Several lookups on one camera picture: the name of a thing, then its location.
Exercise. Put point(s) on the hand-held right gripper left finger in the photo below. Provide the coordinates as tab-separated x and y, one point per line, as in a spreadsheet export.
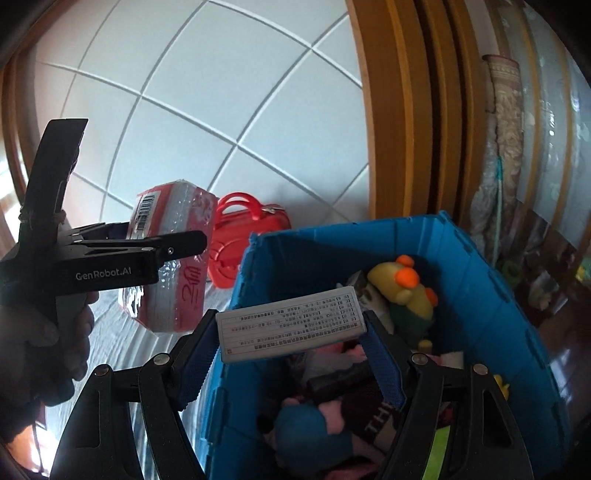
198	360

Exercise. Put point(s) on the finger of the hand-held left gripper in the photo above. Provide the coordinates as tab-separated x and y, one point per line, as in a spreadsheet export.
117	230
175	247

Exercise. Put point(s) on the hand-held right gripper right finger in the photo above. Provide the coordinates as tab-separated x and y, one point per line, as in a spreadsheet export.
385	364

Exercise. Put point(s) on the pink tissue pack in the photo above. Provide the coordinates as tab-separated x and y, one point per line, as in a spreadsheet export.
180	295

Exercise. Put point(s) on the green and yellow duck plush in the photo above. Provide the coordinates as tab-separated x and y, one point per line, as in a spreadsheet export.
406	290

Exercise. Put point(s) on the white medicine box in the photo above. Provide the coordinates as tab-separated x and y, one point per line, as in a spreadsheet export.
291	323

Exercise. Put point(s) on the blue plastic crate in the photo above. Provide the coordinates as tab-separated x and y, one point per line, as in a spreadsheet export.
485	300

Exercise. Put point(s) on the person's left hand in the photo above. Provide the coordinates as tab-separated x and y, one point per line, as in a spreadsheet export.
81	341

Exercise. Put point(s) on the pink plush toy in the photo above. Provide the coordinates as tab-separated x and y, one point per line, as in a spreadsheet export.
355	353

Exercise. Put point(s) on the dark red knit hat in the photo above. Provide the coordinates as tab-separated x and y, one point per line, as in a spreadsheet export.
369	415

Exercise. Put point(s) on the red small suitcase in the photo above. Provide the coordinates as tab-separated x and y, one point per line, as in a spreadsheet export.
235	240

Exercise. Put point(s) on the blue plush toy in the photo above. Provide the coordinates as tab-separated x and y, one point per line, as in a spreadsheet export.
309	429

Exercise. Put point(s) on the neon yellow cloth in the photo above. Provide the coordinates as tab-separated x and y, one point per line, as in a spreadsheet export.
436	452

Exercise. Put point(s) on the small yellow toy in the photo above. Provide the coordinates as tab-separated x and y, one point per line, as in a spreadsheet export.
502	386

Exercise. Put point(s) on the rolled patterned carpet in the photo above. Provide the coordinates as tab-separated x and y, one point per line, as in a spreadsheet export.
501	152

